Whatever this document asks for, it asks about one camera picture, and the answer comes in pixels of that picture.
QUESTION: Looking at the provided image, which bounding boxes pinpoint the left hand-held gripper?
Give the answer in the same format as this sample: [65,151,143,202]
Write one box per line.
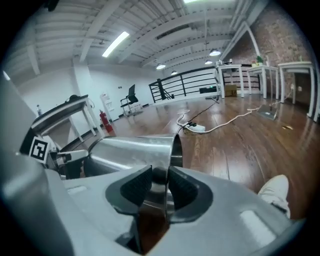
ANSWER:
[19,126,89,180]

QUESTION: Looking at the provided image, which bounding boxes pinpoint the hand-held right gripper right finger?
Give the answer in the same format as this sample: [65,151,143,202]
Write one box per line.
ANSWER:
[149,166,301,256]

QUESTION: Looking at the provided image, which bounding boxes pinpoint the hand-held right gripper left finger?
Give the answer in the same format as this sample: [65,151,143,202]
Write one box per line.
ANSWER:
[44,164,154,256]

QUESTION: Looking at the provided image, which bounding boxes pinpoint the stainless steel bin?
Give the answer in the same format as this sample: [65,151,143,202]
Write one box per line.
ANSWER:
[83,132,185,255]

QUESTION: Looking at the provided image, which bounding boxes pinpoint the red fire extinguisher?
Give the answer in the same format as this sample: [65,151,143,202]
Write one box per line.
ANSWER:
[99,109,115,136]

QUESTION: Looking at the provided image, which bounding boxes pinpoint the black-topped white table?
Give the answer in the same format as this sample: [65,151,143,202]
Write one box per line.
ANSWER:
[29,94,106,151]

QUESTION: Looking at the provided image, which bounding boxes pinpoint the person's right white shoe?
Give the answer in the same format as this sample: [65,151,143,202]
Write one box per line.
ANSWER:
[257,174,291,220]

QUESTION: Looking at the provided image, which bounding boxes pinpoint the white water dispenser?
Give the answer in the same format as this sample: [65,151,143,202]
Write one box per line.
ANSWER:
[100,92,116,122]

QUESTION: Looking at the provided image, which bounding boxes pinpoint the black office chair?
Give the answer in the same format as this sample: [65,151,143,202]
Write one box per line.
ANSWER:
[120,84,139,117]

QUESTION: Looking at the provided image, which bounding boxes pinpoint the black railing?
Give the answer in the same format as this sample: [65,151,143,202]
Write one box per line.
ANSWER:
[148,67,222,104]

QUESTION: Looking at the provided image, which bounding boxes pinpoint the metal-base floor stand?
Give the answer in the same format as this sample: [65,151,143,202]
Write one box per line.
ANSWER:
[256,51,279,120]

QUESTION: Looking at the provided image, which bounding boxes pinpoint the long fluorescent ceiling light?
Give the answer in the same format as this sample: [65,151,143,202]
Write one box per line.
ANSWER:
[101,30,131,58]

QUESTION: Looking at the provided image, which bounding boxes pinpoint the cardboard box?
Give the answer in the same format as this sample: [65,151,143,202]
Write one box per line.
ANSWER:
[224,84,238,98]

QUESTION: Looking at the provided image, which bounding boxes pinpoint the black equipment case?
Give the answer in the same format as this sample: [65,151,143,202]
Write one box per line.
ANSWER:
[199,84,219,95]

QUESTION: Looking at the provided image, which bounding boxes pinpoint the green potted plant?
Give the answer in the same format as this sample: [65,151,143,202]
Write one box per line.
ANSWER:
[251,55,265,68]

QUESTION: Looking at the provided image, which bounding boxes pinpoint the white power strip with cable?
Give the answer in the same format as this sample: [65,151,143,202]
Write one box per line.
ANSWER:
[176,84,295,135]
[159,101,218,133]

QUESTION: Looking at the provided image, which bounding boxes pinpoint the white frame table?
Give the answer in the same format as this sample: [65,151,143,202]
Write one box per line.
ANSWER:
[215,64,244,99]
[246,65,280,101]
[277,60,316,119]

